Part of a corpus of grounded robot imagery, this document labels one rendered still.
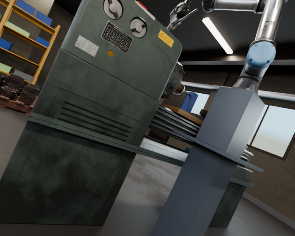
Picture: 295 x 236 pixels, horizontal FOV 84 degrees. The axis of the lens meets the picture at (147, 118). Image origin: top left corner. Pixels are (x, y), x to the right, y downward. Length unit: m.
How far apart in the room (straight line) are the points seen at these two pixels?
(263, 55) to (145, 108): 0.66
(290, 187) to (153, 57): 3.98
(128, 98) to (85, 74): 0.25
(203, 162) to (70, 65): 0.84
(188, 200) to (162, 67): 0.77
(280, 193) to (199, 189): 3.59
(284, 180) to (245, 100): 3.61
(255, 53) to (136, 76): 0.61
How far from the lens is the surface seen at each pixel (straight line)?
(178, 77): 1.23
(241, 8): 1.41
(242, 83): 1.10
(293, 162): 4.53
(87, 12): 0.93
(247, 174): 2.16
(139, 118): 0.99
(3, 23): 5.68
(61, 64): 0.87
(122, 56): 0.93
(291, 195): 4.49
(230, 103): 1.03
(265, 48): 1.03
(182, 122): 1.32
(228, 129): 0.98
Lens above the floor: 0.75
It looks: 1 degrees down
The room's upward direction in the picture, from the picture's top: 25 degrees clockwise
